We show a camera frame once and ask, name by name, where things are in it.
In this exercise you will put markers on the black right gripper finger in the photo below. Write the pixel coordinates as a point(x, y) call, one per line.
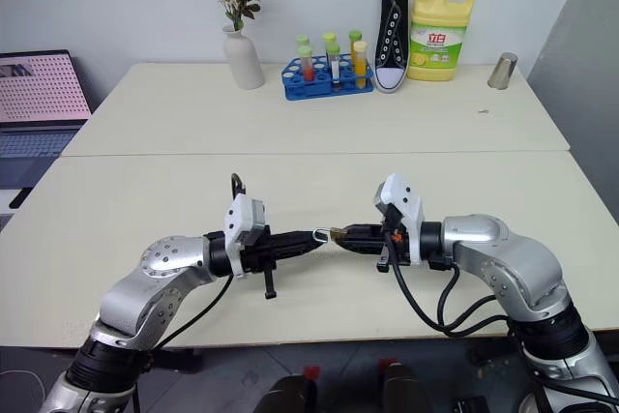
point(362, 231)
point(365, 245)

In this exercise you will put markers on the blue test tube rack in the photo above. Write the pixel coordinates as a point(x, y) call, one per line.
point(297, 89)

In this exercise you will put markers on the silver metal cup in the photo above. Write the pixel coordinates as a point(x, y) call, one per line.
point(503, 72)

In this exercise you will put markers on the black flat device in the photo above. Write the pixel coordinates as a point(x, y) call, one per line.
point(21, 197)

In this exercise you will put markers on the dark rounded shape red tab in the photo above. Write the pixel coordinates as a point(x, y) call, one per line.
point(290, 396)
point(406, 391)

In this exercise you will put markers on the yellow detergent pump bottle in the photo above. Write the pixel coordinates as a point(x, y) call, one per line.
point(437, 45)

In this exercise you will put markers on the brass padlock with silver shackle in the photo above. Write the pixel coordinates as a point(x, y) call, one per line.
point(337, 233)

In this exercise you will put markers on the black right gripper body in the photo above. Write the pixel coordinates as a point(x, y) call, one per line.
point(397, 253)

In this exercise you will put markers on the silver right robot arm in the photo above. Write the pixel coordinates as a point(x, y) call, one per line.
point(508, 260)

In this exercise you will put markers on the black canvas sneaker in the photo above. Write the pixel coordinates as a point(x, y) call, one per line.
point(392, 31)

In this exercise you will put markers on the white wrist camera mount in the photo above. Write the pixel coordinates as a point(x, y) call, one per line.
point(240, 219)
point(403, 200)

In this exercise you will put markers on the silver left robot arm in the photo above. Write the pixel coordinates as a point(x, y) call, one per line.
point(159, 260)

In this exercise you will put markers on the green-capped tube white label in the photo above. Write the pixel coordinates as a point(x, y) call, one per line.
point(334, 65)

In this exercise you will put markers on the white ceramic vase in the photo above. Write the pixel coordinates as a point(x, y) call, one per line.
point(244, 62)

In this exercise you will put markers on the green-capped test tube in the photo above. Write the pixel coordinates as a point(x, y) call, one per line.
point(355, 36)
point(302, 40)
point(329, 38)

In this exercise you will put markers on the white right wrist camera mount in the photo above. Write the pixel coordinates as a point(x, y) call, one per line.
point(403, 200)

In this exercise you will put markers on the green-capped tube red liquid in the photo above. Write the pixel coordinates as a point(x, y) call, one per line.
point(306, 67)

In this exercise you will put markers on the open laptop computer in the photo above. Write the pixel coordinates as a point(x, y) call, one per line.
point(38, 89)

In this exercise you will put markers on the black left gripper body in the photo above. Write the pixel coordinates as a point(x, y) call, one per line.
point(258, 251)

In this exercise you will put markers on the yellow-capped tube orange liquid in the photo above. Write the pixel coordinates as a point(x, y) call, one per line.
point(361, 65)

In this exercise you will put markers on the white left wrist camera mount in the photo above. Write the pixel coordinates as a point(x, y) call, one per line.
point(240, 219)

